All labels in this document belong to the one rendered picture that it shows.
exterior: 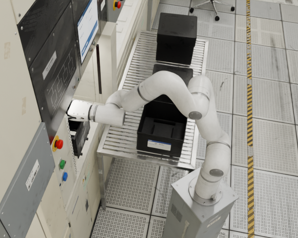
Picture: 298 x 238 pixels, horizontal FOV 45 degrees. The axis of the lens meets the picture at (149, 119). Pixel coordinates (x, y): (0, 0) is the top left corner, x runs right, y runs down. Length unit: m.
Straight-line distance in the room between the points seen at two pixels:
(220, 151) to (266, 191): 1.46
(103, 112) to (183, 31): 1.20
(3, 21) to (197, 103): 0.77
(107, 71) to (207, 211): 0.97
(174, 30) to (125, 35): 0.40
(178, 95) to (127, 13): 1.75
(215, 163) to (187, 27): 1.32
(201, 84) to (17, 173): 0.78
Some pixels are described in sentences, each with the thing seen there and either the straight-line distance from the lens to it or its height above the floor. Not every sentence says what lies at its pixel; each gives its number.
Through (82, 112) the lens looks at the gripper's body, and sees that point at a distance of 1.70.
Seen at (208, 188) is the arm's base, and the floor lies 0.88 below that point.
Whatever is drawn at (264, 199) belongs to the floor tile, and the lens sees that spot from 3.08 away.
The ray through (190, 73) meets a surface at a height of 0.86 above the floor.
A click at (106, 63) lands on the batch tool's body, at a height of 1.21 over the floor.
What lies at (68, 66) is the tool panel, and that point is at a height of 1.57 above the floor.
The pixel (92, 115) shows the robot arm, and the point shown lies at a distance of 1.69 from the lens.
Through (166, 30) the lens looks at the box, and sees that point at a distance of 2.66.
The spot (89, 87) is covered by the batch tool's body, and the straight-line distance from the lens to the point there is 2.22.
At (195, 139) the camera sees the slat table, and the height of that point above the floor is 0.76.
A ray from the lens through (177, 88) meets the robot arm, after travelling 1.43.
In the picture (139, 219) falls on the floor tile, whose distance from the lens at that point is 2.80.
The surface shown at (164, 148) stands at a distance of 2.12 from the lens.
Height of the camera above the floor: 2.53
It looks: 49 degrees down
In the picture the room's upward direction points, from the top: 5 degrees clockwise
